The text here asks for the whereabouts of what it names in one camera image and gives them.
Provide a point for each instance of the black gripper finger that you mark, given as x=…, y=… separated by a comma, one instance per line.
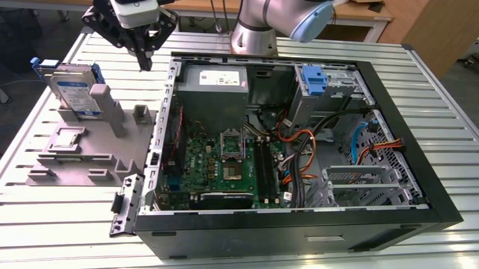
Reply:
x=164, y=30
x=108, y=30

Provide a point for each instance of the hard disk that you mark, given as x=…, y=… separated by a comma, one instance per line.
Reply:
x=75, y=92

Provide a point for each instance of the grey metal disk bay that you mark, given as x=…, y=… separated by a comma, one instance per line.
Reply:
x=355, y=168

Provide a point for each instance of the black chair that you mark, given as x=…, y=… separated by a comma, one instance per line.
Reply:
x=19, y=42

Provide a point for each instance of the grey power supply unit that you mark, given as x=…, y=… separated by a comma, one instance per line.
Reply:
x=213, y=103

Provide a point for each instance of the silver CPU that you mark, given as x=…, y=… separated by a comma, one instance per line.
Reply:
x=67, y=140

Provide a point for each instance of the grey parts rack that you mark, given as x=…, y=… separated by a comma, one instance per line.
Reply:
x=100, y=145

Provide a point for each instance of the blue plastic bay latch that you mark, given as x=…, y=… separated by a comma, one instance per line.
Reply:
x=313, y=81

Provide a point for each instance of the locking lever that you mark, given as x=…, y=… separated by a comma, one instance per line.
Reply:
x=244, y=148

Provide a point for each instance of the green RAM stick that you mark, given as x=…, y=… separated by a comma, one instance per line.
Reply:
x=68, y=159

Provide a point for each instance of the grey metal drive cage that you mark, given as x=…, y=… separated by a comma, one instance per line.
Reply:
x=309, y=109

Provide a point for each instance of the green motherboard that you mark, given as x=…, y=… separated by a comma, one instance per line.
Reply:
x=201, y=168

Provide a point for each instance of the CPU socket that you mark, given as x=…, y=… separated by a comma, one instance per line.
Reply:
x=235, y=172

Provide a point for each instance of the black RAM slot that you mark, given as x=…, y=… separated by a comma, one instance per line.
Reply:
x=260, y=171
x=269, y=171

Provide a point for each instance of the grey expansion card retainer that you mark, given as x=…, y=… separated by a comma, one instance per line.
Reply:
x=128, y=201

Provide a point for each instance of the black graphics card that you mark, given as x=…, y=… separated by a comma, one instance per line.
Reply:
x=224, y=197

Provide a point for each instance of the wooden cabinet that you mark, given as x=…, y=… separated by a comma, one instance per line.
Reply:
x=442, y=33

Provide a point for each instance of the black PC case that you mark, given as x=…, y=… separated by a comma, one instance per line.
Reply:
x=261, y=238

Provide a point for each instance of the office chair wheel base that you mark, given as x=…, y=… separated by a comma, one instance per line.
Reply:
x=472, y=60

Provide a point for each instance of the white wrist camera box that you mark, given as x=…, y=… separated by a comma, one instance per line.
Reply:
x=135, y=15

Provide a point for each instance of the wooden desk white frame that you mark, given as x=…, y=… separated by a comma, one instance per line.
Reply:
x=56, y=4
x=355, y=12

